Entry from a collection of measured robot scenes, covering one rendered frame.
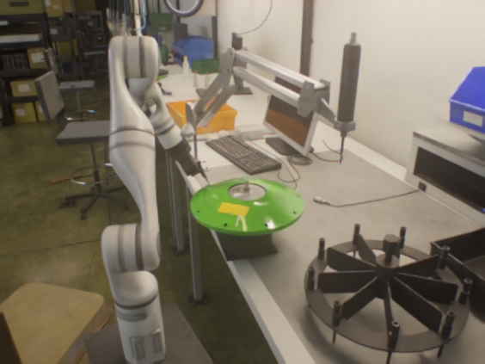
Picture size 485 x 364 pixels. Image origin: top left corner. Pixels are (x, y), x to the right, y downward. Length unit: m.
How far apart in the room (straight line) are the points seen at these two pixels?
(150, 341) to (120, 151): 0.40
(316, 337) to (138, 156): 0.53
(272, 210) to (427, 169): 0.86
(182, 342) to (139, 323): 0.17
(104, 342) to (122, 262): 0.31
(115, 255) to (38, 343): 0.72
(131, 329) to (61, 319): 0.63
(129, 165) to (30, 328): 0.84
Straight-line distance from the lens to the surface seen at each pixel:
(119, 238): 0.75
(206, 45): 4.37
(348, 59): 0.88
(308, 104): 0.97
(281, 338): 0.89
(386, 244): 0.87
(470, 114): 1.33
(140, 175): 0.77
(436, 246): 1.09
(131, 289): 0.81
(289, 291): 1.00
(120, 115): 0.82
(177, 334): 1.00
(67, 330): 1.42
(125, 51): 0.89
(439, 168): 1.74
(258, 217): 0.97
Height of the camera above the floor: 1.57
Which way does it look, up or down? 25 degrees down
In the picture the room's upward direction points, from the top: straight up
